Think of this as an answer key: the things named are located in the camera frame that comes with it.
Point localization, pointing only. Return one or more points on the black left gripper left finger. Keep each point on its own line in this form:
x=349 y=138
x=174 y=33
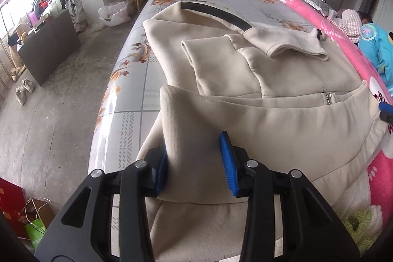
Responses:
x=106 y=217

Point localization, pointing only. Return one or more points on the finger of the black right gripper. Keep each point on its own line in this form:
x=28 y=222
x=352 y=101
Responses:
x=386 y=112

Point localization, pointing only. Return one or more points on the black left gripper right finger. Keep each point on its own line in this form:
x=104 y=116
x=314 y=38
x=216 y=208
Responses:
x=287 y=218

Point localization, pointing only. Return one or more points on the beige zip jacket black trim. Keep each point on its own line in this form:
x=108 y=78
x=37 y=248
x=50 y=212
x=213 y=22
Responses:
x=291 y=99

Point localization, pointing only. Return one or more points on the sleeping child checkered clothes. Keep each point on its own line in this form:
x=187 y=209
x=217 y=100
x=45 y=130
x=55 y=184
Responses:
x=349 y=22

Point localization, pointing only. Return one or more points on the green and brown paper bag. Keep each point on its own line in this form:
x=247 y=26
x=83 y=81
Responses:
x=38 y=215

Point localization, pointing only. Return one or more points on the pink fleece blanket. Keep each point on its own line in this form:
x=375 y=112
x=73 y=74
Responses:
x=380 y=169

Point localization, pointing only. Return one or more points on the red paper gift bag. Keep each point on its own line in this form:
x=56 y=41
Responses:
x=12 y=204

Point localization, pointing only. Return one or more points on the grey lace-edged pillow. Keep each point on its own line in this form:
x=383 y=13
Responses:
x=320 y=6

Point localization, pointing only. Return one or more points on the bed with floral sheet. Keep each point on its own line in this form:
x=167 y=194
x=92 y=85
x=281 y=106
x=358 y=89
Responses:
x=131 y=103

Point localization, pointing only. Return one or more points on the left beige shoe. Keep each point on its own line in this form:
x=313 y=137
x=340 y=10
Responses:
x=20 y=93

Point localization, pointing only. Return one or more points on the beige shoe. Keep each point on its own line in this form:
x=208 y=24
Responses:
x=28 y=85
x=20 y=93

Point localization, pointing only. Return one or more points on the right beige shoe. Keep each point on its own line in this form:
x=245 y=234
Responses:
x=28 y=85

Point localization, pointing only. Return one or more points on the dark grey low cabinet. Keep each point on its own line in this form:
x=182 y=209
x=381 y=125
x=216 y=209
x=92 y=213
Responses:
x=43 y=52

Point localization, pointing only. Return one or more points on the white plastic bag on floor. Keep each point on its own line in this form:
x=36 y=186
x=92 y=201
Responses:
x=114 y=15

